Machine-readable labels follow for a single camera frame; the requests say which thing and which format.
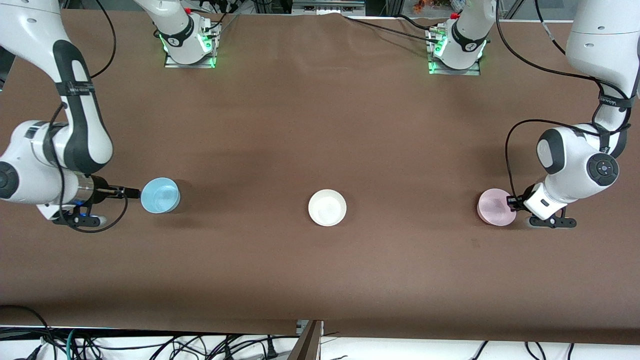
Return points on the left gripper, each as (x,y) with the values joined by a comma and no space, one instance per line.
(515,201)

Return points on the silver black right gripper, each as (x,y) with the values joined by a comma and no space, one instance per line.
(102,192)

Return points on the pink bowl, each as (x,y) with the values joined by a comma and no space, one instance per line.
(492,207)

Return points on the blue bowl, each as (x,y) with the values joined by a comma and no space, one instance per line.
(160,197)

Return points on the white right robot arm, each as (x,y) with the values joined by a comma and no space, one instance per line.
(85,145)

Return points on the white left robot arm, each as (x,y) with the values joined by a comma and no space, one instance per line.
(575,155)

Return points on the white bowl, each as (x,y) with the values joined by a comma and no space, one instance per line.
(327,208)

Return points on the brown table cover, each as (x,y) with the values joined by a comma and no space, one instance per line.
(320,125)

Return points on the black power plug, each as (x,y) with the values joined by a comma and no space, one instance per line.
(271,351)

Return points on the orange plastic item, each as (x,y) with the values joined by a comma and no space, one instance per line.
(430,5)

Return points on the grey metal box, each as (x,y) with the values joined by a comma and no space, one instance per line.
(327,6)

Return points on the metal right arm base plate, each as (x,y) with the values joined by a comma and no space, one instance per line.
(172,64)

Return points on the black frame rail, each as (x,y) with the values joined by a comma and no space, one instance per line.
(150,331)

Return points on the small metal bracket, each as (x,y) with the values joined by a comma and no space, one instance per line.
(301,326)

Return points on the brown wooden post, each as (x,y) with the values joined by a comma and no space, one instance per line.
(310,345)

